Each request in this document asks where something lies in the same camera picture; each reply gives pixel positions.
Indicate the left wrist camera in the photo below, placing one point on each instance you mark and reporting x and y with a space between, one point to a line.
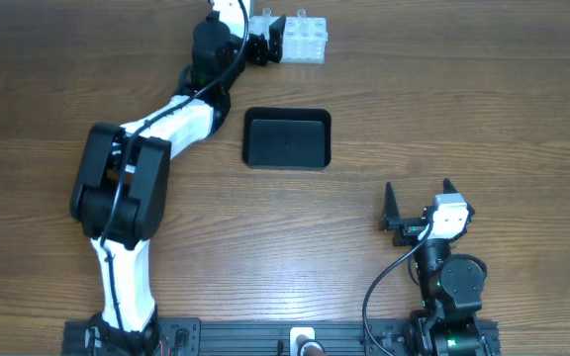
225 12

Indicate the mounting rail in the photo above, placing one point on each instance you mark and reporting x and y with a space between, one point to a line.
245 338

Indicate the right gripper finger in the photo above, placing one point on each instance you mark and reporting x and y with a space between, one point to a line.
391 207
449 188

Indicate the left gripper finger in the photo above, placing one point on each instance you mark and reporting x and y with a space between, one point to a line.
277 42
258 50

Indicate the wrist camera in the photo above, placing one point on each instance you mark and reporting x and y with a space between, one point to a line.
225 12
448 215

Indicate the black tray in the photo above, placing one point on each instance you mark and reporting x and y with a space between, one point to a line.
287 143

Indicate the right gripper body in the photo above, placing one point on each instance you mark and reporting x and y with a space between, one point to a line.
404 237

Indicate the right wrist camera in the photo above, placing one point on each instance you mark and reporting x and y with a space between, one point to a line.
448 215

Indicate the white test tube rack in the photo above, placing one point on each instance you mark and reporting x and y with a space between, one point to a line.
305 47

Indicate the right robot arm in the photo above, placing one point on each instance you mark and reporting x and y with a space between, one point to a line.
455 287

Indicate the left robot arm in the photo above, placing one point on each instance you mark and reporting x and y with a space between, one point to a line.
126 282

